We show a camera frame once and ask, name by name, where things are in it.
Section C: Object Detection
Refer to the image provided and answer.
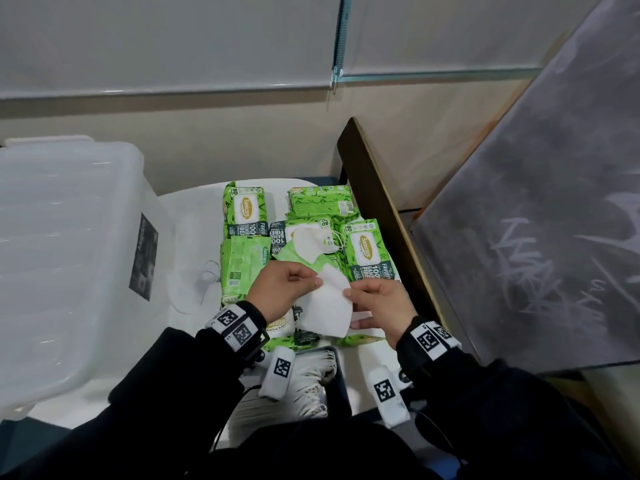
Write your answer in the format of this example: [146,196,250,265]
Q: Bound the person's right hand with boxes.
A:
[342,278,419,349]

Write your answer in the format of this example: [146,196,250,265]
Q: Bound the white laced sneaker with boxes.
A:
[229,349,338,445]

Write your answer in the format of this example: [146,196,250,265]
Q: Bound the blind bead chain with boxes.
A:
[330,0,352,93]

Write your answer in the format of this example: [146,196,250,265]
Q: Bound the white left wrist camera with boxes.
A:
[258,346,296,402]

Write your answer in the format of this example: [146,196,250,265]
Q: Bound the pile of green wipes packets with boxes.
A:
[220,182,397,351]

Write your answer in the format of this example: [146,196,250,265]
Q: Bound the wristband with marker tags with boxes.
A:
[397,317,462,376]
[205,301,271,361]

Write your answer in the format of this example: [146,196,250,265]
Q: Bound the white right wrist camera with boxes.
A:
[367,365,412,429]

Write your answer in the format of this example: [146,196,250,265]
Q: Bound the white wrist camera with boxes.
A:
[367,365,412,429]
[258,346,296,402]

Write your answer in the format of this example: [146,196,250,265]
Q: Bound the wide grey roller blind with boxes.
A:
[0,0,344,100]

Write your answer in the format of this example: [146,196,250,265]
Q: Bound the narrow grey roller blind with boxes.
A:
[342,0,607,84]

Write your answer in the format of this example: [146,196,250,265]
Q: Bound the right wristband with marker tags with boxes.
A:
[397,317,462,376]

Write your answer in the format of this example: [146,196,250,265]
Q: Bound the thin black cable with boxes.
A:
[209,384,263,453]

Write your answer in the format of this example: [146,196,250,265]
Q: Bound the clear plastic storage box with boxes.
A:
[0,136,175,421]

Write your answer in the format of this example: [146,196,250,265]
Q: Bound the dark brown wooden board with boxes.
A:
[337,117,447,325]

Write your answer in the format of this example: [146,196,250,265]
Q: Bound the person's left hand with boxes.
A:
[245,260,324,324]

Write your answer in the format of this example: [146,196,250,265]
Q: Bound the person's left forearm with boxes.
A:
[0,301,271,480]

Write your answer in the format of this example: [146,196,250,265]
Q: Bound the left wristband with marker tags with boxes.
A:
[205,301,271,361]

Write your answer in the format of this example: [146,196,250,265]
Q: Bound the person's right forearm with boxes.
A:
[396,317,640,480]

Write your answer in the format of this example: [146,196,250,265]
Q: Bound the person's black trousers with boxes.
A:
[190,345,466,480]

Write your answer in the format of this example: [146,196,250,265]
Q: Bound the grey scribbled table top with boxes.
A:
[410,0,640,374]

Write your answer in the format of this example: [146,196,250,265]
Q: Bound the white face mask with loops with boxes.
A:
[291,225,347,256]

